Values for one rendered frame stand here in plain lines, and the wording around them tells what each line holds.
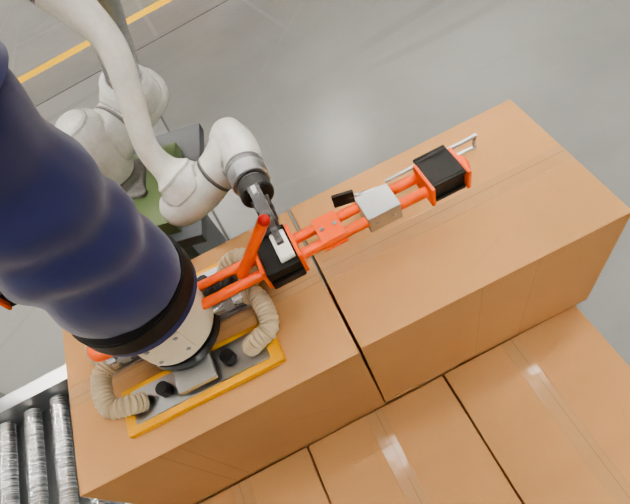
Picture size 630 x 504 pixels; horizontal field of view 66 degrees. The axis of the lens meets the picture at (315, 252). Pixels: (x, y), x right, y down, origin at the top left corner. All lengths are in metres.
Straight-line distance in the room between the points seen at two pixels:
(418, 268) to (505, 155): 0.34
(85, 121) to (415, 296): 1.03
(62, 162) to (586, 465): 1.20
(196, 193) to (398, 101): 1.79
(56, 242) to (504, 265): 0.78
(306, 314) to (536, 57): 2.24
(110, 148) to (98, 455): 0.85
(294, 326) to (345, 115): 1.89
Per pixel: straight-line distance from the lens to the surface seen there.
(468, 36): 3.11
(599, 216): 1.11
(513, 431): 1.32
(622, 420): 1.38
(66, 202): 0.64
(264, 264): 0.91
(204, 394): 1.00
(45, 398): 1.79
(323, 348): 0.97
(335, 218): 0.93
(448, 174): 0.94
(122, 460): 1.08
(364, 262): 1.04
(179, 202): 1.16
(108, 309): 0.75
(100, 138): 1.53
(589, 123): 2.62
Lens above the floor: 1.83
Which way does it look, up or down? 56 degrees down
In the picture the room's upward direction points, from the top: 25 degrees counter-clockwise
